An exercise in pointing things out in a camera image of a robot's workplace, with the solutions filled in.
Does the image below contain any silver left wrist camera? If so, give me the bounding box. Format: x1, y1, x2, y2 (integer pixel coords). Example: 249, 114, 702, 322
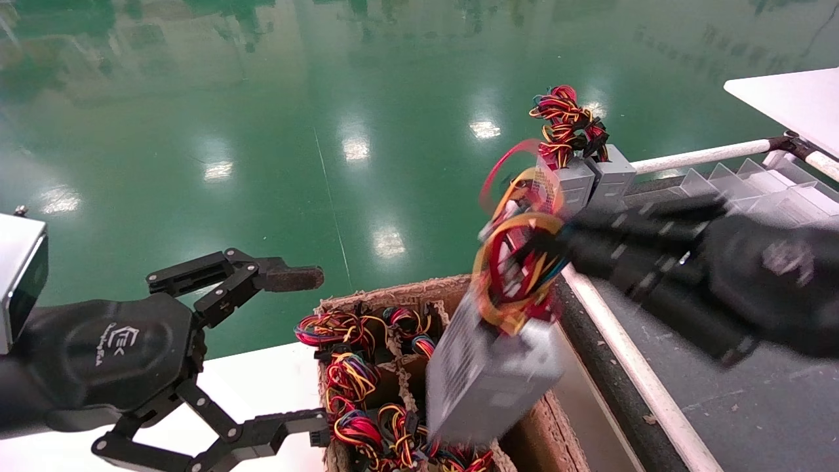
0, 211, 50, 356

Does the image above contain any clear acrylic divider tray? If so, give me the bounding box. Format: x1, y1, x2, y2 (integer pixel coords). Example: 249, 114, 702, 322
678, 157, 839, 227

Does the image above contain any long white frame pipe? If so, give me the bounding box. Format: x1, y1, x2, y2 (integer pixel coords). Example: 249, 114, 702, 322
560, 265, 725, 472

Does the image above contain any brown cardboard box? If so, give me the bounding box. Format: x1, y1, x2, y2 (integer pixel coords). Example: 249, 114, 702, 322
313, 274, 592, 472

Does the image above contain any white table board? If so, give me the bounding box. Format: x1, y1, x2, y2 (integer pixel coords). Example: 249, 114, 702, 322
723, 68, 839, 160

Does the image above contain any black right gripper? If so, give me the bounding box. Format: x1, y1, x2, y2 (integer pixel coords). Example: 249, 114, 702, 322
565, 197, 839, 369

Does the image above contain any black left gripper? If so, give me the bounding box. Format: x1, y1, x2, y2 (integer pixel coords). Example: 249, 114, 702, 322
0, 248, 330, 472

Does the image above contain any grey power supply with wires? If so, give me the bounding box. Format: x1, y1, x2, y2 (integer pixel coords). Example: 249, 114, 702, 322
530, 84, 597, 218
425, 139, 571, 448
583, 118, 638, 214

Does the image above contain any black pipe connector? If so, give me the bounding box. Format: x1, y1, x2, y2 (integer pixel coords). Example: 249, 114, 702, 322
766, 131, 820, 163

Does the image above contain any cardboard cell divider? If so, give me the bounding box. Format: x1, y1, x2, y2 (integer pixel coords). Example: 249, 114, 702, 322
383, 302, 453, 433

